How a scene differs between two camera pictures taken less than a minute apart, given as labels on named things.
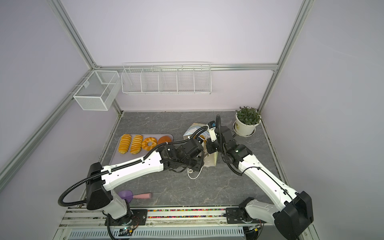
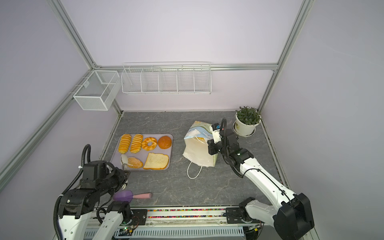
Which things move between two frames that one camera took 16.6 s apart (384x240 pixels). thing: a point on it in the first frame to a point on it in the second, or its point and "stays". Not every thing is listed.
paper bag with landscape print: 201,132 stays
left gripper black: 199,163 to 122,177
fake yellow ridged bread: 124,143 stays
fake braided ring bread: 145,141 stays
